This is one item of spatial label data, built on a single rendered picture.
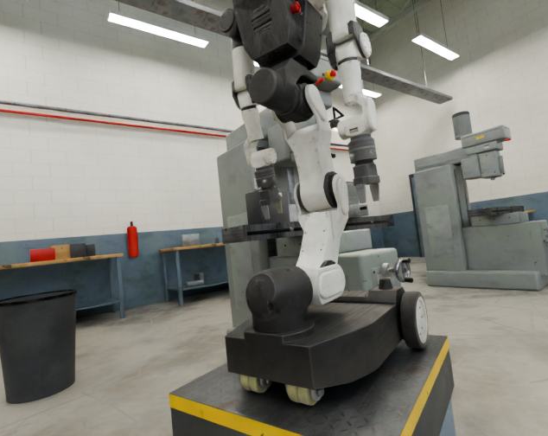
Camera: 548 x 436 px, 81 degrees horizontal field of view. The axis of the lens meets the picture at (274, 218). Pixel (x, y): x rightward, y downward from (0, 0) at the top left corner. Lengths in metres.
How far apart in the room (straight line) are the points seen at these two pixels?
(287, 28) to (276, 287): 0.82
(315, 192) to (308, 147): 0.17
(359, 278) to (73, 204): 4.79
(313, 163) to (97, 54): 5.70
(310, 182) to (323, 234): 0.21
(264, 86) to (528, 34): 7.96
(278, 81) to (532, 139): 7.44
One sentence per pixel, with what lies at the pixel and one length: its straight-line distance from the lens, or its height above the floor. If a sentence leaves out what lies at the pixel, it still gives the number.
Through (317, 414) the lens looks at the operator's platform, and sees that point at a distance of 0.94.
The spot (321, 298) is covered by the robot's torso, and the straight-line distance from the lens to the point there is 1.04.
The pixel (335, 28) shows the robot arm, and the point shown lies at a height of 1.51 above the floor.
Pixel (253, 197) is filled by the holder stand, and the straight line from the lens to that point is 1.76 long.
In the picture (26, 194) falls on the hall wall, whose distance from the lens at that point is 5.75.
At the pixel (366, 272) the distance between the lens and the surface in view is 1.67.
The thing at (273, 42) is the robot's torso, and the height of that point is 1.50.
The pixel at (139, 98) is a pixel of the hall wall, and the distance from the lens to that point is 6.45.
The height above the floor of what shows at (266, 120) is 1.66.
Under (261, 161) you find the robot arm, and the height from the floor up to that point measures 1.18.
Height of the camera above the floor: 0.84
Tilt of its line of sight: 4 degrees up
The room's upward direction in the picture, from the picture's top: 6 degrees counter-clockwise
